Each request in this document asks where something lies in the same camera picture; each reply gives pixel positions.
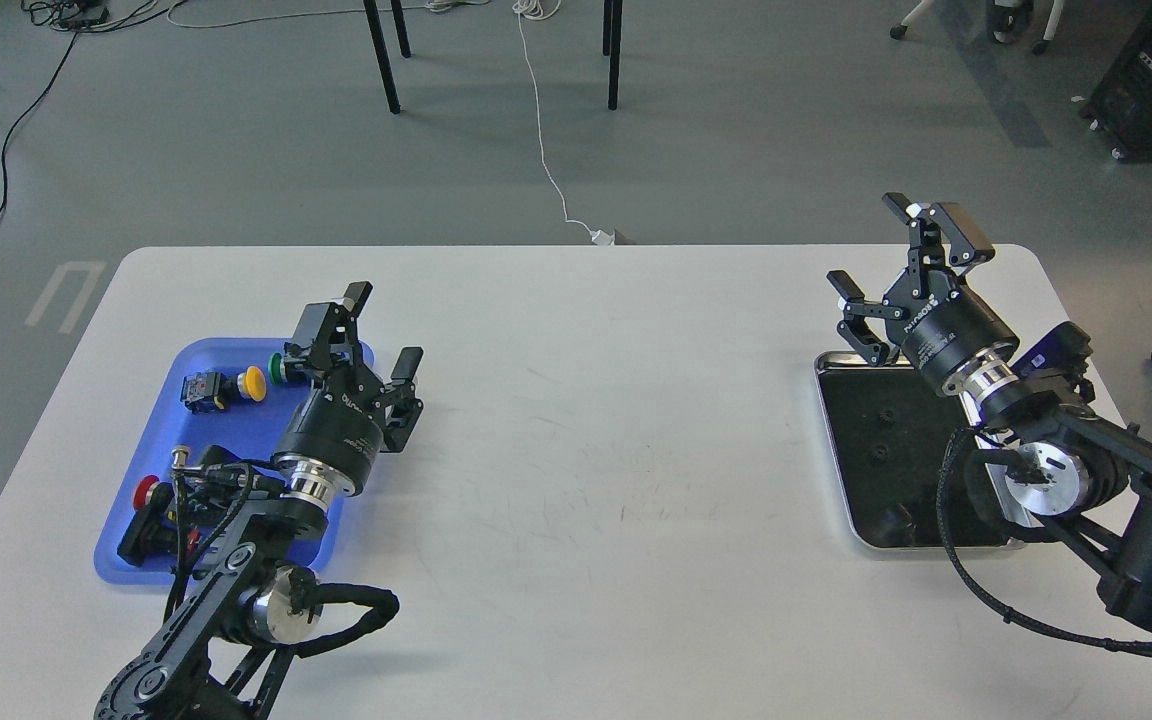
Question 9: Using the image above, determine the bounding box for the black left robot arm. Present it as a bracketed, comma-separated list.
[93, 281, 422, 719]

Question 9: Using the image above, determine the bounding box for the silver metal tray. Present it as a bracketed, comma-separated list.
[813, 351, 972, 553]

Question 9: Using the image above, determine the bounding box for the white cable on floor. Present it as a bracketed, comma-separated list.
[166, 0, 617, 247]

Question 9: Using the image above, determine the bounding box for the black cable on floor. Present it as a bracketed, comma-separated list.
[0, 0, 162, 361]

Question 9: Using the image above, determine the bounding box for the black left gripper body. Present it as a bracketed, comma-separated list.
[271, 354, 384, 498]

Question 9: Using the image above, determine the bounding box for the white office chair base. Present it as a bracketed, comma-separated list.
[888, 0, 1066, 56]

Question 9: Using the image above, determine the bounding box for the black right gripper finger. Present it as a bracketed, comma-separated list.
[882, 192, 996, 291]
[826, 270, 902, 366]

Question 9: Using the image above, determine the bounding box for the red emergency stop button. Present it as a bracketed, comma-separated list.
[116, 475, 179, 571]

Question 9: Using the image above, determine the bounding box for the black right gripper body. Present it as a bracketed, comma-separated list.
[888, 268, 1020, 396]

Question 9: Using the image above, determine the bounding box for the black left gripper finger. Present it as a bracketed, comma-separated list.
[283, 281, 372, 378]
[376, 347, 424, 454]

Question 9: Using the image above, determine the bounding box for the yellow push button switch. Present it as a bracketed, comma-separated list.
[180, 366, 268, 414]

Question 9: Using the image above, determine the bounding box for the blue plastic tray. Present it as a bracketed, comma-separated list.
[94, 338, 376, 588]

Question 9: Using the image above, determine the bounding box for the green push button switch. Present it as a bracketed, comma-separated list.
[266, 353, 312, 386]

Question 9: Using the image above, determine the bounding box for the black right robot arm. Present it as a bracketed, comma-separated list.
[827, 192, 1152, 659]

